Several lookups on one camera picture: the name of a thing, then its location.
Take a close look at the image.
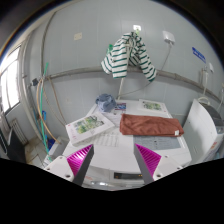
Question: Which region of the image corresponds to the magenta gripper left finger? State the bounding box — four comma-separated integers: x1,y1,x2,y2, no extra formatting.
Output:
44,143,95,187

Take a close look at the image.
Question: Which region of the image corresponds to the white wall socket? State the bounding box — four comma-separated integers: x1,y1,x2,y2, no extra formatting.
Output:
163,31,175,44

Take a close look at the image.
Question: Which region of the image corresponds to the green hose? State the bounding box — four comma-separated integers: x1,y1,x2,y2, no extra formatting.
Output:
39,62,50,148

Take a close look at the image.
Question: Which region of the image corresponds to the green white striped shirt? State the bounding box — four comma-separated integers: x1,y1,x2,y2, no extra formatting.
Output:
101,32,157,82

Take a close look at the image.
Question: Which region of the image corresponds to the white washing machine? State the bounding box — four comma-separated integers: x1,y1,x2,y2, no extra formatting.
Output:
59,100,191,190

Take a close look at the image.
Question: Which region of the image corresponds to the blue crumpled cloth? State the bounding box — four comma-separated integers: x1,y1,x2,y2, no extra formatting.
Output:
95,94,116,112

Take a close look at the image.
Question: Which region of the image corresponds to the horizontal grey wall pipe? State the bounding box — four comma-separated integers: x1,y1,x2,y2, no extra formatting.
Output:
47,66,221,102

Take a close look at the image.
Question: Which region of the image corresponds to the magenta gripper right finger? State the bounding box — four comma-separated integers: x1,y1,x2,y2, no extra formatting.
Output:
133,143,184,185

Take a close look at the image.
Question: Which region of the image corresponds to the large illustrated booklet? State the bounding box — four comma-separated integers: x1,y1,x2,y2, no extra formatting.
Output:
66,112,114,145

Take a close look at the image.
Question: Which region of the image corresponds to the blue red small card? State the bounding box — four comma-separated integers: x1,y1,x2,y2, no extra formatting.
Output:
115,103,126,111

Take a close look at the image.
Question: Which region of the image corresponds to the small illustrated leaflet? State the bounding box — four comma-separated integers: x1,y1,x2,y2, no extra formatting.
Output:
138,99,167,113

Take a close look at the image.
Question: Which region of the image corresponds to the white radiator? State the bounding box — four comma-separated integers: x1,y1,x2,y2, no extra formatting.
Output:
11,119,28,145

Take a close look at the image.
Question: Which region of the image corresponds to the window with frame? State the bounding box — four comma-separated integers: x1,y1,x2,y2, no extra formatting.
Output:
0,47,20,112

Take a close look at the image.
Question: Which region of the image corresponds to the blue wall sign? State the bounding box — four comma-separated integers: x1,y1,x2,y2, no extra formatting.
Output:
192,47,206,64

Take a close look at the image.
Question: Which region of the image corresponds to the brown towel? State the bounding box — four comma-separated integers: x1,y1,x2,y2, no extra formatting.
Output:
120,114,184,137

